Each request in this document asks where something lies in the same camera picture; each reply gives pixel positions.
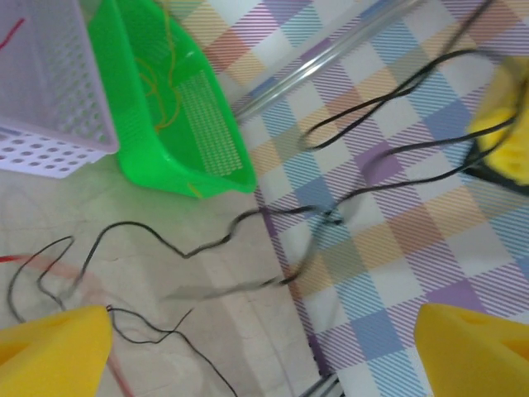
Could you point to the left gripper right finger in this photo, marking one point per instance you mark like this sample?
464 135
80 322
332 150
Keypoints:
475 355

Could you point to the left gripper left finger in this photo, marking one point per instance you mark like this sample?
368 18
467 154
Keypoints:
49 355

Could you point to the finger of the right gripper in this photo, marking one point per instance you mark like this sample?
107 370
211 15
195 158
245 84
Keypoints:
502 99
510 163

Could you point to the green mesh plastic basket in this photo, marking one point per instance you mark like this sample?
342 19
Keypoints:
124 103

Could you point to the purple perforated plastic basket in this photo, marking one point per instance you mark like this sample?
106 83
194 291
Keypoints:
49 82

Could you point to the aluminium frame post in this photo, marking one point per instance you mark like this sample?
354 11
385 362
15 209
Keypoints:
322 58

